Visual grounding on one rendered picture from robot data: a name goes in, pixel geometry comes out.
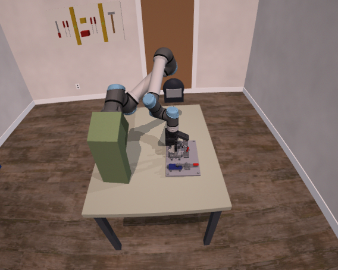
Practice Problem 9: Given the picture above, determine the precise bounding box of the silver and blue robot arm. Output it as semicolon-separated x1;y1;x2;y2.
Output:
101;47;179;132

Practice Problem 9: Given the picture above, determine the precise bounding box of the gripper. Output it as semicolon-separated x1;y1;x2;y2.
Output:
165;128;178;157

